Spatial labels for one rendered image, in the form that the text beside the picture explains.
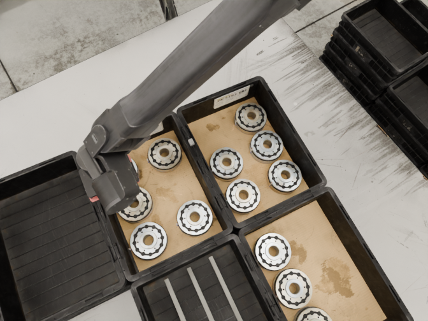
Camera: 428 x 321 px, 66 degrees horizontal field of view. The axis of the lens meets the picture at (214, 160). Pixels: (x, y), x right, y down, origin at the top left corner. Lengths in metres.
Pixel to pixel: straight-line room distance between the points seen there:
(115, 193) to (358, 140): 0.99
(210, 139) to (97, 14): 1.69
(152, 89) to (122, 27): 1.99
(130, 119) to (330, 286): 0.75
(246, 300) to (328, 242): 0.29
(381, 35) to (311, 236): 1.26
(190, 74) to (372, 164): 0.99
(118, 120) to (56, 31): 2.06
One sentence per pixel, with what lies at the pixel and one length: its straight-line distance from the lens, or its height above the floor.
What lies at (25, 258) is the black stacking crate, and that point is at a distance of 1.09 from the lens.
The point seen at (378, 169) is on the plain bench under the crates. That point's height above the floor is 0.70.
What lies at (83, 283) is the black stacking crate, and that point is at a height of 0.83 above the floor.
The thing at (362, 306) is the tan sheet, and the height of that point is 0.83.
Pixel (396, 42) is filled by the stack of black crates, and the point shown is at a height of 0.49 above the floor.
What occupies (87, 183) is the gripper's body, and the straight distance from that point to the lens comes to 0.72.
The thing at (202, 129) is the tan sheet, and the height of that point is 0.83.
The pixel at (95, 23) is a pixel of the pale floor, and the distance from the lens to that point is 2.54.
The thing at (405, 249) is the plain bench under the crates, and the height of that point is 0.70.
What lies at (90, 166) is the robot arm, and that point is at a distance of 0.61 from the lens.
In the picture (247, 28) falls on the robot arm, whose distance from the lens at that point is 0.43.
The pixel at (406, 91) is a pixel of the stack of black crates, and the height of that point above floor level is 0.38.
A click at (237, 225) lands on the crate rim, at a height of 0.93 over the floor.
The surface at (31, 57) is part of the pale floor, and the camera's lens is 2.50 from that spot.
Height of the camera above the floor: 1.81
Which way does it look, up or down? 69 degrees down
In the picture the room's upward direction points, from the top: 8 degrees clockwise
